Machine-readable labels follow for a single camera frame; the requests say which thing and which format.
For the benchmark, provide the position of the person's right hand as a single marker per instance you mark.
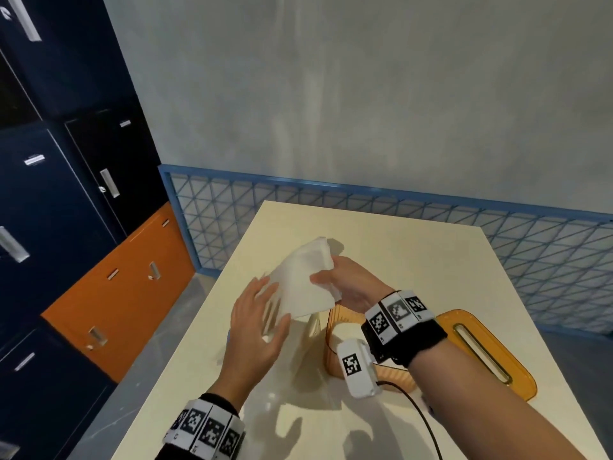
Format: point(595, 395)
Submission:
point(357, 287)

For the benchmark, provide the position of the person's left hand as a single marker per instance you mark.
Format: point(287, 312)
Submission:
point(249, 344)

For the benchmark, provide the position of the person's left thumb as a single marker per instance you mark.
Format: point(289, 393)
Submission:
point(280, 329)

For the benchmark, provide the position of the person's right thumb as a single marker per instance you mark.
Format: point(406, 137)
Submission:
point(325, 278)

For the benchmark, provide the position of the white tissue stack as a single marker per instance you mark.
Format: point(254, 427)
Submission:
point(299, 277)

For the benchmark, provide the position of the person's right forearm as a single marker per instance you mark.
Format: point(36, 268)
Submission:
point(479, 407)

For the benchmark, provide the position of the blue mesh fence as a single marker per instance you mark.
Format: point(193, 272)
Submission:
point(335, 189)

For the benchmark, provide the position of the black marker wristband right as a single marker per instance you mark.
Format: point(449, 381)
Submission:
point(407, 330)

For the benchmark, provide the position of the black marker wristband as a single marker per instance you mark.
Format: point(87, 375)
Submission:
point(206, 426)
point(407, 330)

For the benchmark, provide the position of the orange translucent tissue box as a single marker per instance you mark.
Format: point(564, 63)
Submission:
point(383, 376)

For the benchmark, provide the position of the black marker wristband left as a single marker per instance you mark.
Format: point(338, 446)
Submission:
point(206, 426)

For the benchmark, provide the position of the orange locker doors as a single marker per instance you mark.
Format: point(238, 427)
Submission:
point(139, 292)

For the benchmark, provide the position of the orange tissue box lid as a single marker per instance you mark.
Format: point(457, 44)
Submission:
point(507, 352)

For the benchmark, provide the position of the dark blue locker cabinet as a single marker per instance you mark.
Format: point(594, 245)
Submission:
point(57, 90)

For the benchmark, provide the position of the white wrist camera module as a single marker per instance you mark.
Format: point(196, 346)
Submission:
point(358, 368)

